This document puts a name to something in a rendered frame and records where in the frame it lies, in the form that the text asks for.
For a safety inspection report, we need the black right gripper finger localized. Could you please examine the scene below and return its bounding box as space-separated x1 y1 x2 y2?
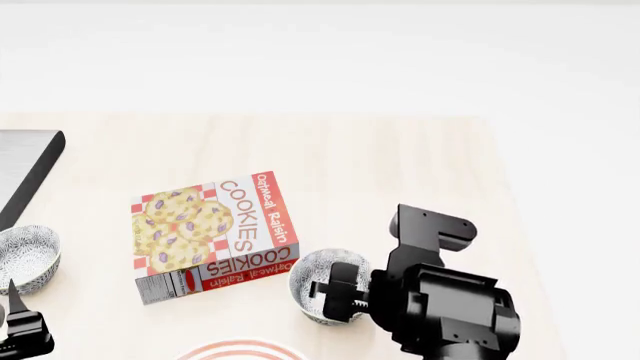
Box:
322 261 373 324
308 279 331 300

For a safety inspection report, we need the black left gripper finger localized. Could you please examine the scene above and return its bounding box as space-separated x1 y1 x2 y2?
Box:
6 278 32 315

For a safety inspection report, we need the black patterned bowl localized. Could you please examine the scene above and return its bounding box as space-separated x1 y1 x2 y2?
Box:
0 224 62 296
288 246 373 327

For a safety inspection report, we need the white plate with red rings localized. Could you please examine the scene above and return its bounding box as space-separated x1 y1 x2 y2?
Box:
173 339 307 360

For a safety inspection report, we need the oatmeal raisin cookies box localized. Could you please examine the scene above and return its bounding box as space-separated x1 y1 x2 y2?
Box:
130 171 301 306

